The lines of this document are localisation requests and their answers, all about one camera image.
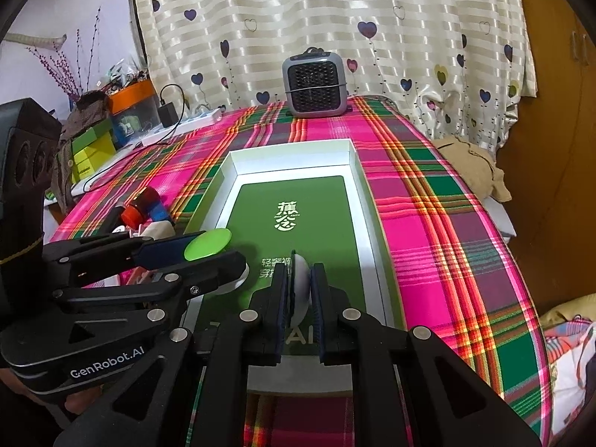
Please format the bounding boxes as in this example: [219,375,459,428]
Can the purple dried flower branches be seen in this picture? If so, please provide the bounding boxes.
[28,7,103,103]

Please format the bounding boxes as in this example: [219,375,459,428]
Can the orange lid storage bin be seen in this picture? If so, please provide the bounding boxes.
[107,79,159,145]

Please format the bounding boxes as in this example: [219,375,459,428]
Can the yellow cardboard box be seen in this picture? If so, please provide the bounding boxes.
[72,142,116,183]

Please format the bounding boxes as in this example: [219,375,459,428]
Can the grey portable heater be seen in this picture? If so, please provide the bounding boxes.
[282,47,350,118]

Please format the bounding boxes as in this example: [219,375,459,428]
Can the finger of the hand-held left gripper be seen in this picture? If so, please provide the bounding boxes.
[4,251,248,362]
[43,234,194,286]

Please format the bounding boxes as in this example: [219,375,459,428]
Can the white power strip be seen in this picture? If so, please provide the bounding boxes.
[142,108,224,146]

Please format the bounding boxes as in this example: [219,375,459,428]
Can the black charger cable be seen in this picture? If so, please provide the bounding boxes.
[84,85,187,191]

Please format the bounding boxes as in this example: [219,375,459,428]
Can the green lid shoe box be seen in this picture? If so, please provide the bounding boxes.
[70,118,115,150]

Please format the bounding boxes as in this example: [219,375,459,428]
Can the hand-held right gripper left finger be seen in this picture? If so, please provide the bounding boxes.
[53,267,299,447]

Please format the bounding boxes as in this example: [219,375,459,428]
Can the green lid bottle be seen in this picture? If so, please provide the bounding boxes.
[183,228,250,296]

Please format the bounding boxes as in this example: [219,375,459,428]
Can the heart print curtain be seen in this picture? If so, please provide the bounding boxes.
[128,0,534,150]

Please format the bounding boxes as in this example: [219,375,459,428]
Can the wall sticker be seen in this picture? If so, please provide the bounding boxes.
[4,32,68,50]

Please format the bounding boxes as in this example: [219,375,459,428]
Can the beige cloth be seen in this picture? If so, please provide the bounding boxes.
[435,137,513,203]

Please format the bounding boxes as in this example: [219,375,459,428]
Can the printed blanket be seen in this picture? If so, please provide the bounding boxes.
[545,321,596,424]

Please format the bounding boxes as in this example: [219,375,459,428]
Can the pile of small clutter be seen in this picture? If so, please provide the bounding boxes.
[98,58,150,89]

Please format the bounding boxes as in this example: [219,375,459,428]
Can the pink plaid tablecloth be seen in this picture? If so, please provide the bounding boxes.
[44,95,548,447]

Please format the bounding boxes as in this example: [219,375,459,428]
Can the yellow pillow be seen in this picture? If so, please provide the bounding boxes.
[539,294,596,332]

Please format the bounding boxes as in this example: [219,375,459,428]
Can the green cardboard box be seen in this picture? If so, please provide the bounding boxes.
[181,138,407,396]

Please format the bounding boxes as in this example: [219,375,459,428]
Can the wooden wardrobe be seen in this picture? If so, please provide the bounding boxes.
[494,0,596,299]

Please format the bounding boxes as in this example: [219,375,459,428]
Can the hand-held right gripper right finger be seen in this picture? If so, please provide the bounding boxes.
[310,263,543,447]

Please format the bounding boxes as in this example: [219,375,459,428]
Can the white round plastic object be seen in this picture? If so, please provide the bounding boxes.
[289,252,312,324]

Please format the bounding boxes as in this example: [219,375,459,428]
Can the brown cloth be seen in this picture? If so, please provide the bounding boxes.
[51,91,110,196]

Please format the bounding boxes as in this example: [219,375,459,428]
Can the red cap bottle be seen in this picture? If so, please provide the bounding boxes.
[122,186,159,225]

